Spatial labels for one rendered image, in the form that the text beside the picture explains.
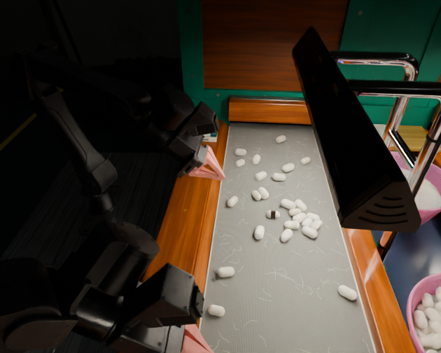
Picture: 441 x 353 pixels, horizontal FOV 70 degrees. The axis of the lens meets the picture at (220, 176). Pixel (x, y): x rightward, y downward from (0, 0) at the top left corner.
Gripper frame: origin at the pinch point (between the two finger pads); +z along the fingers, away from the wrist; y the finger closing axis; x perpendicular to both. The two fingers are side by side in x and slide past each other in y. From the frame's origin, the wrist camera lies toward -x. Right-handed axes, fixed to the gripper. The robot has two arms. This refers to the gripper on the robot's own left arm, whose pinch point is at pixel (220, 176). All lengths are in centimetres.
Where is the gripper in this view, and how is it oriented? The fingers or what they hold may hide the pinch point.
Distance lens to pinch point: 72.0
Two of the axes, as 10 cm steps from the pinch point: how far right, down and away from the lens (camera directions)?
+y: 1.0, -6.0, 7.9
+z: 7.6, 5.6, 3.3
